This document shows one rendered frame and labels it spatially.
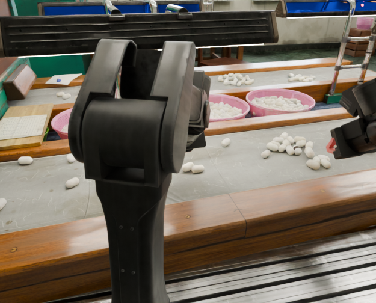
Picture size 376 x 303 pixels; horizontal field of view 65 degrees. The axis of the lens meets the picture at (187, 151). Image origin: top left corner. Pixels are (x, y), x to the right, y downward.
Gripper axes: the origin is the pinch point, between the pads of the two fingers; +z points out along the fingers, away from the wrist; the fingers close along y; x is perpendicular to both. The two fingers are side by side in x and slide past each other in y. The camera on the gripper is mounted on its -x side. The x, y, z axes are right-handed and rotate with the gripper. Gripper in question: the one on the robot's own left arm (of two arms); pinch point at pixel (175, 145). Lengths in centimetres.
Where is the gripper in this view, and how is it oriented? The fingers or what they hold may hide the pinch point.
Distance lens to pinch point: 75.0
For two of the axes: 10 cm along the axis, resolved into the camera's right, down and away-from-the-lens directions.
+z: -2.0, 2.1, 9.6
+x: 1.8, 9.7, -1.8
